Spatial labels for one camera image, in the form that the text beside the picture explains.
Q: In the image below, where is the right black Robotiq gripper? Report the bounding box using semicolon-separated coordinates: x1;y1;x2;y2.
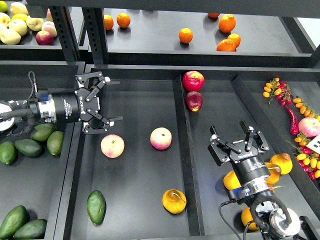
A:
208;119;270;166

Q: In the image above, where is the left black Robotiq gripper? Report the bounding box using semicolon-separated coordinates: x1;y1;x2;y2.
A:
74;71;123;135

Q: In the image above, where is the yellow pear with brown spot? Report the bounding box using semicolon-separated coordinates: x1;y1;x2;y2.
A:
162;189;187;214

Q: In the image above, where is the dark green avocado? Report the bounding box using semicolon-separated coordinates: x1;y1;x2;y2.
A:
87;190;106;225
14;139;43;157

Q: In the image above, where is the yellow pear under arm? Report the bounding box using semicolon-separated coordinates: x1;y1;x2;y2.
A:
267;183;277;194

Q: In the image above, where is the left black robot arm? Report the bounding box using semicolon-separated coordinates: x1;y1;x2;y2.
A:
0;71;123;136

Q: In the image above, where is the yellow pear left of pile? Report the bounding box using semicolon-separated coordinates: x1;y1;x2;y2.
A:
223;170;242;191

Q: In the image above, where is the yellow pear middle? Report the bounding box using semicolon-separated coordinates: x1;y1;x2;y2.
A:
265;162;282;185

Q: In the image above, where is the yellow pear right upper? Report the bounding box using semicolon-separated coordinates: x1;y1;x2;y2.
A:
269;153;293;175

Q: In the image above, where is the green avocado top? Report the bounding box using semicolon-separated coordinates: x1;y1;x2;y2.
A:
30;123;57;142

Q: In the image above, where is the dark green avocado lying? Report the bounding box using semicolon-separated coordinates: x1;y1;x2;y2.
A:
14;139;43;157

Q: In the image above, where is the yellow pear bottom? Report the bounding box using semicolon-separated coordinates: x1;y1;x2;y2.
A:
241;207;260;232

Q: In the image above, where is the light green avocado far left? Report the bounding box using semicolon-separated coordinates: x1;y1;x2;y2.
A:
0;141;17;165

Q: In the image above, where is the pink apple left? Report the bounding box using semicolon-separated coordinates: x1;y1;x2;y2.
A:
100;134;125;159

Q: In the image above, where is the pink apple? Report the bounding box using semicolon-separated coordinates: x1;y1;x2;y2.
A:
298;117;320;138
150;127;172;150
100;134;125;159

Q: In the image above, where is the red chili pepper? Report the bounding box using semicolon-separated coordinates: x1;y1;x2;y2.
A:
285;106;299;135

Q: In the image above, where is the dark red apple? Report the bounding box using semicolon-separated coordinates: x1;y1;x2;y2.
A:
185;91;204;112

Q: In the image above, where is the upper cherry tomato bunch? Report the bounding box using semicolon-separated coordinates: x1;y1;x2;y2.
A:
262;77;292;106

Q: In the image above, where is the pink apple far right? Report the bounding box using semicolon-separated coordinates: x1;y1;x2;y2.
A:
298;117;320;138

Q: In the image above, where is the black tray divider right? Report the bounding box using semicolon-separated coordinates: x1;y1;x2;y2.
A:
231;76;320;198

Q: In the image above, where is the black tray divider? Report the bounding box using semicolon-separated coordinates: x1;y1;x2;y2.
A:
231;76;320;198
172;75;205;236

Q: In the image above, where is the white label card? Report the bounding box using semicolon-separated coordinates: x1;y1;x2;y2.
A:
306;135;320;154

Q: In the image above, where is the bright red apple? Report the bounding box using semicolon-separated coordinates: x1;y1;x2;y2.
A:
182;70;205;92

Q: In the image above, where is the black tray divider centre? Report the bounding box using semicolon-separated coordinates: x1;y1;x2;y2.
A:
172;75;205;236

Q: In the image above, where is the pink apple centre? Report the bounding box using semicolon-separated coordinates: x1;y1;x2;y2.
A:
150;127;172;150

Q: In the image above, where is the red apple on shelf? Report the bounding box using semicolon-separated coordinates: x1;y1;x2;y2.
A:
35;30;54;46

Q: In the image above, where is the pale peach on shelf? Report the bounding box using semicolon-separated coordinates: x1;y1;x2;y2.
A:
41;21;58;38

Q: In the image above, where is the orange far left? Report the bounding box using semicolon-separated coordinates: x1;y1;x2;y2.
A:
103;14;114;31

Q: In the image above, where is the black left tray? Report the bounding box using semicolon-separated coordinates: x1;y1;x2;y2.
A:
0;61;85;240

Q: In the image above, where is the black tray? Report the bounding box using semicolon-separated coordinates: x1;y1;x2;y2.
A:
67;65;320;240
0;61;85;240

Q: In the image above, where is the pale yellow apple with stem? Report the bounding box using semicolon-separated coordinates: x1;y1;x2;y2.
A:
25;16;44;32

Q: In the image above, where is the black centre tray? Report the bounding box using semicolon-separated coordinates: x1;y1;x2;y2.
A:
67;65;320;240

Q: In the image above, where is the pale yellow apple front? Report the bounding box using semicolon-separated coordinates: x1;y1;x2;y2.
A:
0;29;22;45

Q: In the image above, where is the pale yellow apple middle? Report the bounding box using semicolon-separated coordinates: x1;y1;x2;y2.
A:
8;19;28;37

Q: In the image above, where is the orange cherry tomato string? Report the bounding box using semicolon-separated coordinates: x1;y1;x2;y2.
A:
292;96;320;121

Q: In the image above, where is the black upright post centre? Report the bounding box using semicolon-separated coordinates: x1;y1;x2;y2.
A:
81;7;109;65

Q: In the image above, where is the black upright post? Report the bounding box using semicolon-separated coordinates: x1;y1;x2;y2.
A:
81;7;109;65
49;6;80;62

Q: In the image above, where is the black upright post left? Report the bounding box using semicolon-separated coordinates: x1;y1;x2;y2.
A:
49;6;80;62

